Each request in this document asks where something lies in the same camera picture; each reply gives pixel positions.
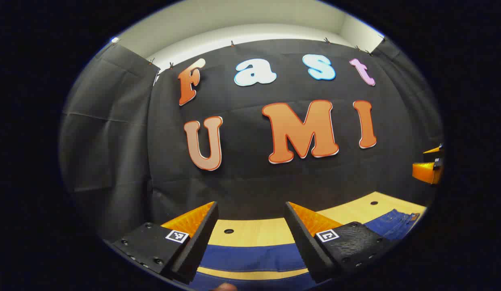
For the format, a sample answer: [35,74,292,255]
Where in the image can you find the black backdrop cloth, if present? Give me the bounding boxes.
[59,36,445,243]

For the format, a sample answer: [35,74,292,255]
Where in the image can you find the blue jeans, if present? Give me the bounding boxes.
[190,208,421,291]

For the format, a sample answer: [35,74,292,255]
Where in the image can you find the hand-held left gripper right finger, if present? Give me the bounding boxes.
[284,201,396,284]

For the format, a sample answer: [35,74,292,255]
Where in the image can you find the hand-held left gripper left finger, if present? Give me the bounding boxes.
[112,201,219,285]

